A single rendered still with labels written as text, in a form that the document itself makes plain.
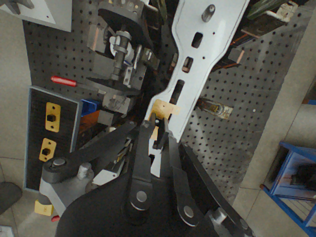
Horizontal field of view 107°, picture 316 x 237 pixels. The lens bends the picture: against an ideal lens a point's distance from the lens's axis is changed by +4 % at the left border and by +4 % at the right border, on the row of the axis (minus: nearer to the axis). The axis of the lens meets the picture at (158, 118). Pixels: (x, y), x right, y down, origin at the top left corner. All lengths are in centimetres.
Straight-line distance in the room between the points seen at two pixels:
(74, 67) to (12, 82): 144
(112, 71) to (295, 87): 212
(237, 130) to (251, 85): 31
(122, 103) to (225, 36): 44
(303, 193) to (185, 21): 270
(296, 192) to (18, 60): 399
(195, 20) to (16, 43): 202
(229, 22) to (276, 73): 60
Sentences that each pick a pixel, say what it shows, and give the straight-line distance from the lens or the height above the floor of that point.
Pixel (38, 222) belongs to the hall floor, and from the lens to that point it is 350.
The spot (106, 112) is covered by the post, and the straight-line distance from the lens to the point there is 43.
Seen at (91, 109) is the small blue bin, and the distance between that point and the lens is 92.
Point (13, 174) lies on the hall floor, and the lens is 299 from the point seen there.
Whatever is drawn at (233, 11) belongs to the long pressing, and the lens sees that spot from 60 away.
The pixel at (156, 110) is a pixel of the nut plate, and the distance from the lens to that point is 23.
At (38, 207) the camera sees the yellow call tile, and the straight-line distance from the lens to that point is 70.
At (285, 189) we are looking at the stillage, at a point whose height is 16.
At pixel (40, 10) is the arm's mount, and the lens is 92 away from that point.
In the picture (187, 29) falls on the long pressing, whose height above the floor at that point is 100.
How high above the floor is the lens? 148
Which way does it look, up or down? 74 degrees down
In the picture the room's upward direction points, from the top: 178 degrees counter-clockwise
